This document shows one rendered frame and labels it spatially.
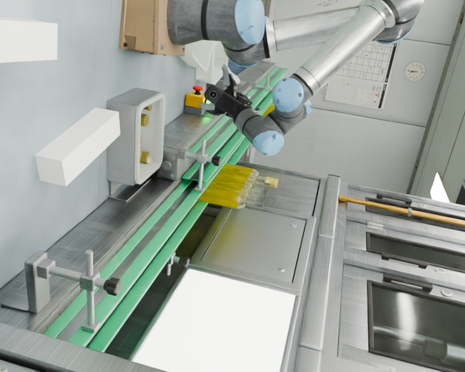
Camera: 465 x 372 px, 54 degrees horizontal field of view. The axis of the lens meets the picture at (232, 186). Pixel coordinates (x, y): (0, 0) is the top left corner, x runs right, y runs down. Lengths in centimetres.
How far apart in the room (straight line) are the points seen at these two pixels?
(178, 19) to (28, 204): 58
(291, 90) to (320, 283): 57
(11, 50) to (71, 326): 49
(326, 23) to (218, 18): 31
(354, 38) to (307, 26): 20
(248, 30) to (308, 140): 641
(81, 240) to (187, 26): 59
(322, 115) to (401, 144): 128
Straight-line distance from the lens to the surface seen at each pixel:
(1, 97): 89
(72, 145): 101
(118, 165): 125
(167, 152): 139
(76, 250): 109
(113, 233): 115
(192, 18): 124
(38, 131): 99
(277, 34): 135
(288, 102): 113
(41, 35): 86
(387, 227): 188
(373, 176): 774
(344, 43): 120
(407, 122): 749
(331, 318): 131
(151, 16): 121
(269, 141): 124
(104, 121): 110
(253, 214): 167
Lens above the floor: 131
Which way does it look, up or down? 10 degrees down
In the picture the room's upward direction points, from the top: 102 degrees clockwise
